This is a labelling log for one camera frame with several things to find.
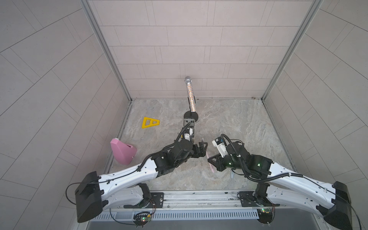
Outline pink plastic block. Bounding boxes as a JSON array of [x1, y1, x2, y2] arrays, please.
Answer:
[[110, 138, 137, 165]]

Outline glitter silver microphone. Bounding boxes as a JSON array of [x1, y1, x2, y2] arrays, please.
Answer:
[[185, 76, 196, 113]]

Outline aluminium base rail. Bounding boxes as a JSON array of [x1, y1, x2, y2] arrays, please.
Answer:
[[81, 188, 321, 212]]

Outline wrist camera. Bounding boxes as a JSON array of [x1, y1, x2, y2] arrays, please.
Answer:
[[212, 137, 228, 158], [184, 127, 194, 142]]

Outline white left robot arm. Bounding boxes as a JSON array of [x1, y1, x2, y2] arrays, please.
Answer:
[[75, 139, 208, 223]]

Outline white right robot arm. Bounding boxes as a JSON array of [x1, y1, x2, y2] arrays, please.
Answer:
[[208, 138, 353, 230]]

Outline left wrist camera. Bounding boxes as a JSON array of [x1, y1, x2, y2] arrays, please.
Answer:
[[184, 127, 194, 142]]

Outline aluminium corner profile left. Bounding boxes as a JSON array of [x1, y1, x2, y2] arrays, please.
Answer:
[[80, 0, 132, 104]]

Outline circuit board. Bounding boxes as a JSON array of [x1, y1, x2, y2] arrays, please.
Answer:
[[133, 211, 152, 227], [257, 208, 274, 224]]

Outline yellow triangle plastic piece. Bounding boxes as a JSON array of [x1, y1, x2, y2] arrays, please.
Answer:
[[141, 117, 160, 129]]

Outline aluminium corner profile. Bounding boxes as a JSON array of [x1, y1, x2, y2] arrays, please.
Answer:
[[80, 0, 132, 104], [261, 0, 324, 102]]

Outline aluminium corner profile right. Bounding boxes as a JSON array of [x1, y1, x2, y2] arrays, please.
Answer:
[[261, 0, 324, 102]]

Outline black microphone stand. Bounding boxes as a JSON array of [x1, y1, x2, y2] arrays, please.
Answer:
[[184, 97, 199, 122]]

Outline left circuit board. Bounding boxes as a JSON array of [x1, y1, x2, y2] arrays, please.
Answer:
[[133, 211, 152, 227]]

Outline right circuit board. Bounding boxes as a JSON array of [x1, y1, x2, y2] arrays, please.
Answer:
[[257, 208, 274, 224]]

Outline white vent grille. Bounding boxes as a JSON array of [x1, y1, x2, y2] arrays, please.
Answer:
[[92, 209, 259, 221]]

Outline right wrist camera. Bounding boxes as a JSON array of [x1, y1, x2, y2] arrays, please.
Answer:
[[212, 137, 228, 158]]

